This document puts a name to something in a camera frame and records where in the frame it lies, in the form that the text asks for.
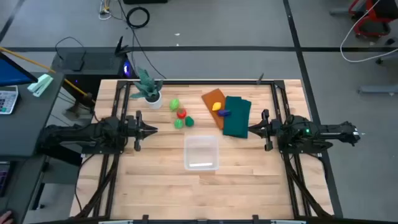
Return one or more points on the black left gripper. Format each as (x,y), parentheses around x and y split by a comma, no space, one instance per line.
(136,129)

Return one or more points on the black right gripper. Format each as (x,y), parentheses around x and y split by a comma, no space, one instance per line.
(272,129)

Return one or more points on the bright green toy fruit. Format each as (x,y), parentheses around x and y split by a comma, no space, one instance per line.
(178,124)

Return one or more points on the red toy tomato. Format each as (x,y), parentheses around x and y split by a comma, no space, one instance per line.
(181,114)

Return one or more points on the purple toy eggplant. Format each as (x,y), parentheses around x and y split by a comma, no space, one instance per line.
(224,113)

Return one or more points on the dark green toy pear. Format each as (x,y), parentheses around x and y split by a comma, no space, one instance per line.
(189,121)

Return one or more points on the yellow toy lemon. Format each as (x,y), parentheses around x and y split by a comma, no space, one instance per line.
(216,106)

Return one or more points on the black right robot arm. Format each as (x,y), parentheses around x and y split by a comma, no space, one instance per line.
(329,130)

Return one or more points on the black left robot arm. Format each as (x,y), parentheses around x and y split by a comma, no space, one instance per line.
(93,133)

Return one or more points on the clear plastic tupperware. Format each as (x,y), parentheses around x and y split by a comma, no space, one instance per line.
(202,149)

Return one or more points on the teal cloth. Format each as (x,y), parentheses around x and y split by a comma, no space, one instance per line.
(237,121)

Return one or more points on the white plant pot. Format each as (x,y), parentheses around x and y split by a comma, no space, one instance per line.
(154,103)

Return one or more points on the light green toy fruit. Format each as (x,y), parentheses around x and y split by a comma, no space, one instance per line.
(174,104)

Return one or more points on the artificial green plant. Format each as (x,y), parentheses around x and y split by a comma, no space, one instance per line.
(147,85)

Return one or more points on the orange cloth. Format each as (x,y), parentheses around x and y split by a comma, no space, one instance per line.
(211,98)

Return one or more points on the black computer tower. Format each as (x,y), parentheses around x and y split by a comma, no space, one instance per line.
(93,65)

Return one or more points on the black wifi antenna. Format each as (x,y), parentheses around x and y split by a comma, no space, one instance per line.
(119,48)

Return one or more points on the small black box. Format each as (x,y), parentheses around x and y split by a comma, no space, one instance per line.
(77,64)

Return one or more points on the mint green stapler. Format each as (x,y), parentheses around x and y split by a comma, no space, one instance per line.
(40,84)

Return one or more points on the dark grey desk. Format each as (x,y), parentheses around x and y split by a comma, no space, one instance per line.
(28,124)

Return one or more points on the grey metal floor foot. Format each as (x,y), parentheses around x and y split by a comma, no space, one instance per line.
(340,12)
(376,89)

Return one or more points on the yellow pole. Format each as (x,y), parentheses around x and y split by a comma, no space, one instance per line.
(31,61)

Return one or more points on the grey desk calculator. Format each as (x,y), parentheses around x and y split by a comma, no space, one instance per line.
(7,99)

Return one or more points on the computer monitor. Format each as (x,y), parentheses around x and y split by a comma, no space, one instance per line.
(12,73)

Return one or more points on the red and black stool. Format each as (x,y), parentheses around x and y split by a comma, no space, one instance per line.
(370,26)

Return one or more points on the dark keyboard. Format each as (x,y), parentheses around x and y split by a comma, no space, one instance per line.
(3,180)

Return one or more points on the person's hand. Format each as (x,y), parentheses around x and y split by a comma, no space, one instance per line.
(5,218)

